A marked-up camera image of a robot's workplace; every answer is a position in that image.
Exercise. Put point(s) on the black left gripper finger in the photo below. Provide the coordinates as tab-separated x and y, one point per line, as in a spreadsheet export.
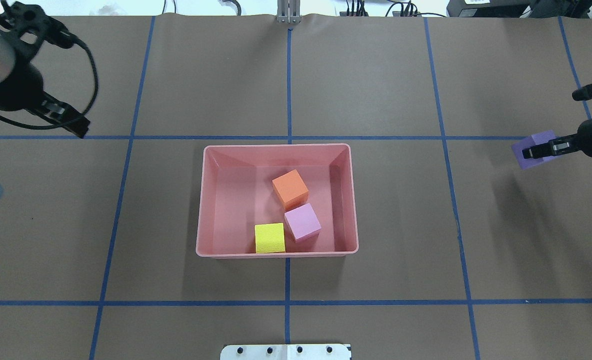
57	112

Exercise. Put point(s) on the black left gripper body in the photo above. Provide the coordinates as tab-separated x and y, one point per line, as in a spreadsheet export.
19	90

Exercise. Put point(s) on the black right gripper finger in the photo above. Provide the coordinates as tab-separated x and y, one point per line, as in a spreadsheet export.
554	146

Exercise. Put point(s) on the orange foam block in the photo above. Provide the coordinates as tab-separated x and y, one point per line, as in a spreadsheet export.
291	190

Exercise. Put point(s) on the yellow-green foam block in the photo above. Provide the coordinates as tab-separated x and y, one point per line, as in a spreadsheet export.
270	238

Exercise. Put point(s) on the light pink foam block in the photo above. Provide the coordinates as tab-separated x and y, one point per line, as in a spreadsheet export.
303	223

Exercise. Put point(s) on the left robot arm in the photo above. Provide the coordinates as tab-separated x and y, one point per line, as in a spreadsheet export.
29	119

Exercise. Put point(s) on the pink plastic bin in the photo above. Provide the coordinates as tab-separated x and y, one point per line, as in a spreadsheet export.
237	194

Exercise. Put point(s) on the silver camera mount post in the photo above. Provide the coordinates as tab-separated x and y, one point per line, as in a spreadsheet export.
289	12

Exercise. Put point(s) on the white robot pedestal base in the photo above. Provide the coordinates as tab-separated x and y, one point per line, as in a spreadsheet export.
302	351

